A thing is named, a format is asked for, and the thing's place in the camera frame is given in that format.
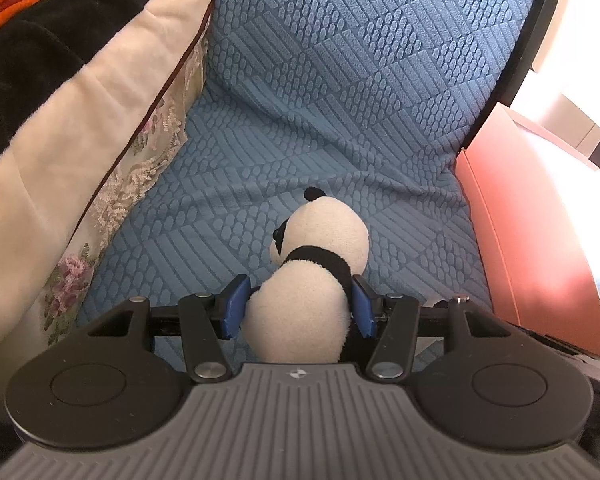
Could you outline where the panda plush toy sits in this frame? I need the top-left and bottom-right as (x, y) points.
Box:
(242, 186), (370, 364)

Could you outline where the pink cardboard box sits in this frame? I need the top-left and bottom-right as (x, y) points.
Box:
(455, 104), (600, 358)

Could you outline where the blue textured sofa cover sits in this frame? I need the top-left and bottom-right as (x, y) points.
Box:
(78, 0), (533, 324)

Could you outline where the white chair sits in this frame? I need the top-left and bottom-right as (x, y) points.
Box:
(488, 0), (600, 179)

